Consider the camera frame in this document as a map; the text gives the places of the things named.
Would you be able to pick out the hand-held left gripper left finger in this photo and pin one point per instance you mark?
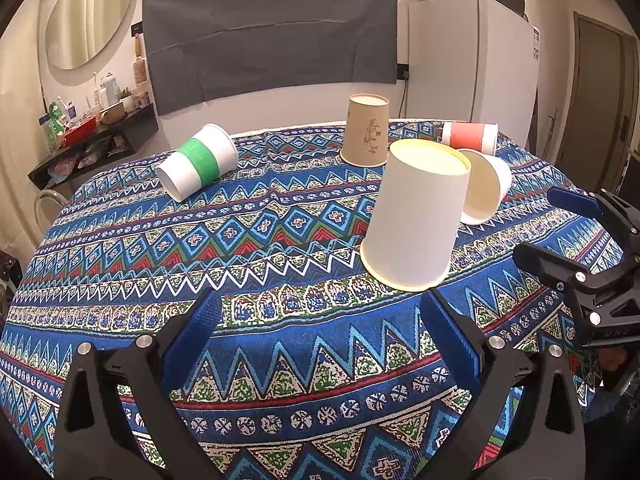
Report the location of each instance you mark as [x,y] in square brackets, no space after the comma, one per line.
[192,332]

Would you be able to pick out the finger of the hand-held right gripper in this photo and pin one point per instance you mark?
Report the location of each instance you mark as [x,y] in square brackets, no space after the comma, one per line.
[570,198]
[542,260]

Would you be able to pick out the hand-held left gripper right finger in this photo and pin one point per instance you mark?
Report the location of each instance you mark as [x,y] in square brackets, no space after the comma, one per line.
[450,342]

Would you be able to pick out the small white paper cup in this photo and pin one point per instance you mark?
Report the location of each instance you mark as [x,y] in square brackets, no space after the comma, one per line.
[487,190]

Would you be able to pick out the red banded white cup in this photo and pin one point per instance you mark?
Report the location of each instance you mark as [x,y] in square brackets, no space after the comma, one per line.
[467,136]

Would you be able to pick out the large plain white paper cup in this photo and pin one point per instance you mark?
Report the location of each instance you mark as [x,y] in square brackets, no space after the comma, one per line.
[415,210]

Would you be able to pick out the green banded white cup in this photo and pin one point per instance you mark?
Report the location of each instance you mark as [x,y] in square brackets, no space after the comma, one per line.
[200,160]

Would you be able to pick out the brown paper cup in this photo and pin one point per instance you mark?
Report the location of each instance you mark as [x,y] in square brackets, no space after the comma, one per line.
[362,130]

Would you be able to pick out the brown door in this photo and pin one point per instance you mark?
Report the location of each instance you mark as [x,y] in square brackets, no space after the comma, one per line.
[602,100]

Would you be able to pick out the blue patterned tablecloth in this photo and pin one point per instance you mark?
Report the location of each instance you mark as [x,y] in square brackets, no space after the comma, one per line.
[280,240]

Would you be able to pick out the white refrigerator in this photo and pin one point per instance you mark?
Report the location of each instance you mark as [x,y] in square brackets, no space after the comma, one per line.
[465,60]

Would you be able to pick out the metal chair back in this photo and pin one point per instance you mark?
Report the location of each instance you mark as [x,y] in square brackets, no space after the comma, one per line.
[49,197]

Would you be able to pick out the red basket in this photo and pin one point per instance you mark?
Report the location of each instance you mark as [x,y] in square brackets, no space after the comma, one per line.
[79,132]

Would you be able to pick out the small potted plant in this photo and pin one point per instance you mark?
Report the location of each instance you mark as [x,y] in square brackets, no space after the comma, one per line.
[127,101]

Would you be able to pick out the green packet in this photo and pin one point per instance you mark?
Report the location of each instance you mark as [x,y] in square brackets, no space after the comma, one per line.
[52,125]

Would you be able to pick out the white bottle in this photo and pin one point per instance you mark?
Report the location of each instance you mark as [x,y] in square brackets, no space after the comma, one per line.
[110,91]

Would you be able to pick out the wooden hairbrush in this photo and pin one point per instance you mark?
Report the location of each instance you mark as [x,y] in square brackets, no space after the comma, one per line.
[140,67]

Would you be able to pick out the wall power socket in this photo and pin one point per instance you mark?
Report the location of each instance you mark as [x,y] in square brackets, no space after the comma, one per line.
[404,72]

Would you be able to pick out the black wall shelf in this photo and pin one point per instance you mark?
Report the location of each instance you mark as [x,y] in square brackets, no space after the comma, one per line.
[127,122]

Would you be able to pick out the grey wall cloth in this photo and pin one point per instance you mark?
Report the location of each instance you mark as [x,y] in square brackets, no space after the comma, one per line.
[270,35]

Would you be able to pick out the oval wall mirror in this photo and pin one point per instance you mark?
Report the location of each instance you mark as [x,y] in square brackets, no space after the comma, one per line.
[90,12]

